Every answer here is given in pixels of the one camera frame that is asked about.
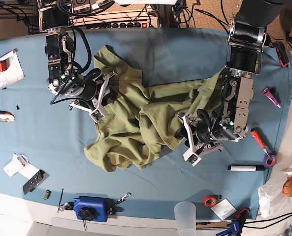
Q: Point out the purple tape roll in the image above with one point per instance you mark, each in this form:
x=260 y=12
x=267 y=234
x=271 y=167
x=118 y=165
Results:
x=269 y=161

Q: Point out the white power strip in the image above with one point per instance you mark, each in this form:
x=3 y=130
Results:
x=119 y=19

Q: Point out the blue orange bar clamp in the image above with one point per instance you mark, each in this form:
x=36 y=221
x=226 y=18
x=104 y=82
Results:
x=235 y=228

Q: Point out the blue clamp mount block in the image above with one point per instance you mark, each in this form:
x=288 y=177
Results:
x=91 y=208

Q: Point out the small green battery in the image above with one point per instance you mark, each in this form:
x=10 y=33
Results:
x=47 y=194

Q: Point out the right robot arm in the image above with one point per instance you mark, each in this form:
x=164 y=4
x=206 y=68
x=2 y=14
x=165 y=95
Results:
x=55 y=19

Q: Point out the black remote control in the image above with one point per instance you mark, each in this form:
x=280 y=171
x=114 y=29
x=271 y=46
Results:
x=31 y=184

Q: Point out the silver carabiner clip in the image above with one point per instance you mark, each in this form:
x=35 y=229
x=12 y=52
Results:
x=123 y=198

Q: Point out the red handled screwdriver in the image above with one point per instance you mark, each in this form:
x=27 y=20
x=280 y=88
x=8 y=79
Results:
x=258 y=139

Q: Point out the black zip tie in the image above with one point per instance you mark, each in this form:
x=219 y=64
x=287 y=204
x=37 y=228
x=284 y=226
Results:
x=61 y=195

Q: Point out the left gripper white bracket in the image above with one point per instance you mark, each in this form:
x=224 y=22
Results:
x=198 y=135

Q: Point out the white paper note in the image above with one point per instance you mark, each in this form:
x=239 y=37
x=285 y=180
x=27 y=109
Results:
x=223 y=209

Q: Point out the white card packet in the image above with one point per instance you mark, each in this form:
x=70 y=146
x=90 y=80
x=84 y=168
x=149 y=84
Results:
x=20 y=164

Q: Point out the purple glue tube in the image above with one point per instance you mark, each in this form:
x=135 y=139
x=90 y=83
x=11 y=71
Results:
x=266 y=92

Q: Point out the olive green t-shirt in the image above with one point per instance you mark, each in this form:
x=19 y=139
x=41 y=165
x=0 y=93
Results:
x=141 y=120

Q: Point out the white plastic bag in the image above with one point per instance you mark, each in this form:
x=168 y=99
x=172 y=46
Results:
x=271 y=197

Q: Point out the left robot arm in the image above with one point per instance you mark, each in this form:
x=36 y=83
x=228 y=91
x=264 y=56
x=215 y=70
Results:
x=247 y=35

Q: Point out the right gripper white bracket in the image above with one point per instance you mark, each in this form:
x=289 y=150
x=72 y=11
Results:
x=93 y=95

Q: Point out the black white marker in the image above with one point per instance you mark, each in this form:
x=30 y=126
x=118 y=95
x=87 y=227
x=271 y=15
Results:
x=246 y=168

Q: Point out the translucent plastic cup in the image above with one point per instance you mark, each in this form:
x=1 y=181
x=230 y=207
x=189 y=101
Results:
x=185 y=217

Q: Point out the blue table cloth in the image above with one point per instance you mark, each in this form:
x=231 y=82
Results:
x=53 y=138

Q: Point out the small red box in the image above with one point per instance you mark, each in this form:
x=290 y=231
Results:
x=3 y=66

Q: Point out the red tape roll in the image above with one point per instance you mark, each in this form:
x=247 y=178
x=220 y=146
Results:
x=210 y=200

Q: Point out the black red corner clamp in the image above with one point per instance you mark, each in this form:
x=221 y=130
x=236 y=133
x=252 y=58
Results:
x=282 y=54

